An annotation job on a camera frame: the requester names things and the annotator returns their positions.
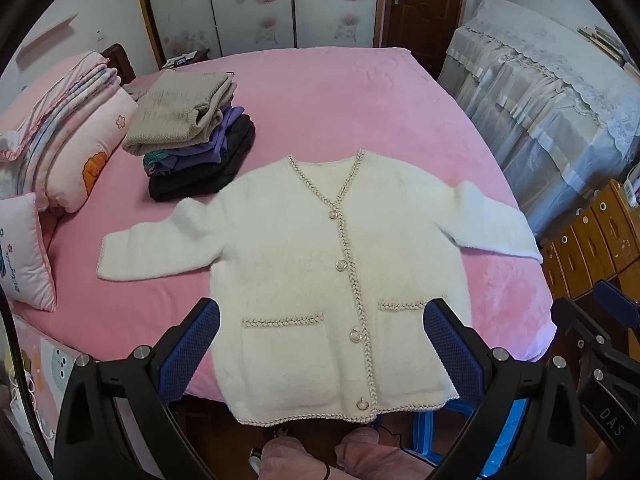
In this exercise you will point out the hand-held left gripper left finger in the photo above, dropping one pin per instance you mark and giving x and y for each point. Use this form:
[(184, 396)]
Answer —
[(192, 355)]

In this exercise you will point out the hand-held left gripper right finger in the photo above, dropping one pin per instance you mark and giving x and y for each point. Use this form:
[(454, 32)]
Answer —
[(452, 355)]

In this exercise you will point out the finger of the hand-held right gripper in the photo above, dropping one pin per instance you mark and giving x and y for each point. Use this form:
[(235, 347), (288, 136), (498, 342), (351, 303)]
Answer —
[(620, 305), (575, 325)]

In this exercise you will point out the white fluffy cardigan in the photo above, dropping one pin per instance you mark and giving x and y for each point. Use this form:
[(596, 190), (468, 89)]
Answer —
[(280, 260)]

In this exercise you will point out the wooden drawer cabinet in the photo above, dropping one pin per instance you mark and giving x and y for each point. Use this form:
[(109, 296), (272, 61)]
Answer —
[(590, 245)]

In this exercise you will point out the blue plastic stool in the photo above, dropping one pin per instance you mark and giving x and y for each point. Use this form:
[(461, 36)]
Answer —
[(505, 440)]

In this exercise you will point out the cartoon printed bed sheet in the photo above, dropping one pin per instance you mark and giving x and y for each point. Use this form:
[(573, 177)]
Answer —
[(55, 370)]

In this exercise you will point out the folded black garment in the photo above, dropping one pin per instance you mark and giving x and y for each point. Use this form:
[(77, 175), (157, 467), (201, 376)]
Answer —
[(200, 180)]

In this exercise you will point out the pink printed pillow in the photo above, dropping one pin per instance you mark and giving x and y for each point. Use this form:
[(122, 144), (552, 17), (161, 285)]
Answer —
[(22, 255)]

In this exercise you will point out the folded teal garment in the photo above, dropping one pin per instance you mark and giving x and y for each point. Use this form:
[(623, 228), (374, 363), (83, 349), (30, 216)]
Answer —
[(155, 160)]

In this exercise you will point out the white lace covered furniture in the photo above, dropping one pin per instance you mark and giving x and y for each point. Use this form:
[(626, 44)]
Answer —
[(540, 110)]

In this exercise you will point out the folded purple garment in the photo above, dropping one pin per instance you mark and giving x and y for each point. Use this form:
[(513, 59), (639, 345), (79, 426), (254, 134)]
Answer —
[(220, 140)]

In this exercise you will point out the folded beige knitted sweater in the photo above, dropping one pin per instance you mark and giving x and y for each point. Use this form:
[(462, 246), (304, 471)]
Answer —
[(170, 110)]

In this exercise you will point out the folded pink printed quilt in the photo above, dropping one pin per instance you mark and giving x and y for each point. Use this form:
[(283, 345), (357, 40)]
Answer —
[(75, 130)]

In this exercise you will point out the stack of books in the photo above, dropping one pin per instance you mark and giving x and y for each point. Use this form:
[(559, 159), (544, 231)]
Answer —
[(600, 42)]

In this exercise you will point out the pink fleece bed blanket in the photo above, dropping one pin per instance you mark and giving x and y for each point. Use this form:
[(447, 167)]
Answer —
[(350, 110)]

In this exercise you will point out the dark wooden nightstand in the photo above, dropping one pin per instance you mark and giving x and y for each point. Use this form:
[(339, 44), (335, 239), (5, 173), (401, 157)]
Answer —
[(187, 58)]

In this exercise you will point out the dark wooden headboard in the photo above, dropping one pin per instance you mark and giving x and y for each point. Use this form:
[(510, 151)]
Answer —
[(117, 62)]

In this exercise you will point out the dark wooden door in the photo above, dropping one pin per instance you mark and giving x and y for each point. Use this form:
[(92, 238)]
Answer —
[(430, 10)]

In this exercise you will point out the floral sliding door wardrobe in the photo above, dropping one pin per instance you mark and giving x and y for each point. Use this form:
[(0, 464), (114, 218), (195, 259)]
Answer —
[(250, 5)]

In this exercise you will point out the wooden wall shelf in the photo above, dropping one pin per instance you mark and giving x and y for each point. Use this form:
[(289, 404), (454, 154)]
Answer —
[(47, 35)]

